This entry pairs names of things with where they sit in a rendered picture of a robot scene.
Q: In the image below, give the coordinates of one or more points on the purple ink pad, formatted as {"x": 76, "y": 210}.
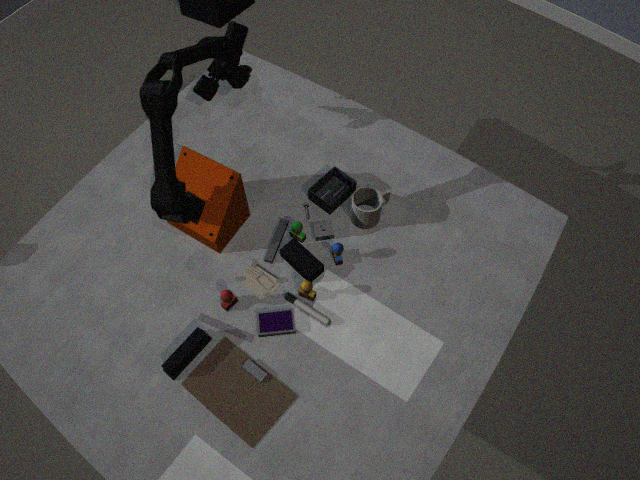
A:
{"x": 276, "y": 322}

